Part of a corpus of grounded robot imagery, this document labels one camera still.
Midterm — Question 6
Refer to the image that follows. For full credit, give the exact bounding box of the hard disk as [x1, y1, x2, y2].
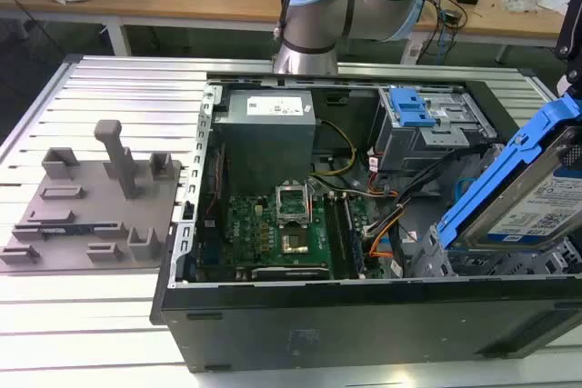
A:
[434, 96, 582, 254]

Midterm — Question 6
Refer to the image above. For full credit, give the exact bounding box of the blue data wire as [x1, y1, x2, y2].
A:
[453, 174, 477, 213]

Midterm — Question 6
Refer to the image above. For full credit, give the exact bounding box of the red yellow orange power wire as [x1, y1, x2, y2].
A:
[363, 187, 410, 267]

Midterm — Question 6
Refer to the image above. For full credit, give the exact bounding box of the metal disk bay cage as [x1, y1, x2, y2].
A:
[399, 222, 582, 279]

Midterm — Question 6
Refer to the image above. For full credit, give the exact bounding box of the black RAM slot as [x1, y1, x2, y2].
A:
[340, 194, 367, 278]
[324, 194, 350, 280]

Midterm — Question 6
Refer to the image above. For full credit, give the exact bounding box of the blue plastic drive latch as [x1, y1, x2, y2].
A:
[389, 86, 438, 129]

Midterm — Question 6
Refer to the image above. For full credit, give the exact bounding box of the gray metal drive cage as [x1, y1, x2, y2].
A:
[369, 85, 500, 176]

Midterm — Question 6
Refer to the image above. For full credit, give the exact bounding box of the thin metal locking lever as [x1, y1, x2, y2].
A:
[305, 178, 319, 228]

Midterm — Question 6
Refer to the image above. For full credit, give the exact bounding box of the gray power supply unit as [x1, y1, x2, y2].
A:
[212, 89, 318, 199]

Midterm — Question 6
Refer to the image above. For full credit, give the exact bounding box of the metal socket cover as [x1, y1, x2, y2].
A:
[274, 182, 311, 226]

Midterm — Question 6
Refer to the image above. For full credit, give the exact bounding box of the CPU socket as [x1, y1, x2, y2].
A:
[279, 231, 316, 258]

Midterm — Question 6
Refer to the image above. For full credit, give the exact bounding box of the wooden desk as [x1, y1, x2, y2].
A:
[0, 0, 582, 49]

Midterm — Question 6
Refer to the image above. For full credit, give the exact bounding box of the black graphics card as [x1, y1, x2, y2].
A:
[249, 264, 332, 282]

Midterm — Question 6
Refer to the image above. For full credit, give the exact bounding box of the black PC case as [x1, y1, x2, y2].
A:
[149, 70, 582, 373]

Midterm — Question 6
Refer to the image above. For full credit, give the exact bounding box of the green motherboard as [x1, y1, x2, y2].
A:
[199, 192, 387, 281]

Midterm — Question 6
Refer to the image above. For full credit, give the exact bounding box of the gray parts rack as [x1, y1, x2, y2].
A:
[0, 118, 186, 276]

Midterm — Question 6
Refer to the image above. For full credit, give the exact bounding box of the black wire bundle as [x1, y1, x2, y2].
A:
[393, 144, 501, 213]

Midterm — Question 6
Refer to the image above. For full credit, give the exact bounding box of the yellow black power wire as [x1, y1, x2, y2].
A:
[310, 118, 359, 179]

